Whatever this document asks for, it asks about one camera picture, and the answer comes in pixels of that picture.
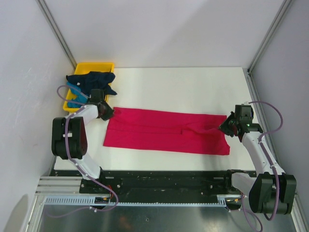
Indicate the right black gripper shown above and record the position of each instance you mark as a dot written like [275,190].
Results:
[223,127]

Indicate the pink t shirt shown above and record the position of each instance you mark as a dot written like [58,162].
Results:
[166,131]

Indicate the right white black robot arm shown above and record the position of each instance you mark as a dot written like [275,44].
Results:
[272,191]

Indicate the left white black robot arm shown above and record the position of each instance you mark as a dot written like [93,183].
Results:
[69,140]

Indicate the navy t shirt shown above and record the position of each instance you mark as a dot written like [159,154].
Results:
[93,80]

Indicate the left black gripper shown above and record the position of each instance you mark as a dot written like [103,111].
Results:
[109,113]

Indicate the aluminium corner post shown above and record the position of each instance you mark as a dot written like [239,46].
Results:
[43,6]
[278,19]

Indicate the teal t shirt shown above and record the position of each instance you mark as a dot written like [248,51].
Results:
[78,98]

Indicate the grey slotted cable duct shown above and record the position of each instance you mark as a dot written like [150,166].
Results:
[211,201]

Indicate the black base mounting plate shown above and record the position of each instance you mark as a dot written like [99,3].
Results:
[167,185]

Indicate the left aluminium corner post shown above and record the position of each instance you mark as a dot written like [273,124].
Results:
[43,6]

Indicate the right aluminium corner post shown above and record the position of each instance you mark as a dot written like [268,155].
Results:
[278,19]

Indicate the yellow plastic bin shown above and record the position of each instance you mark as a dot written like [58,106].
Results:
[85,68]

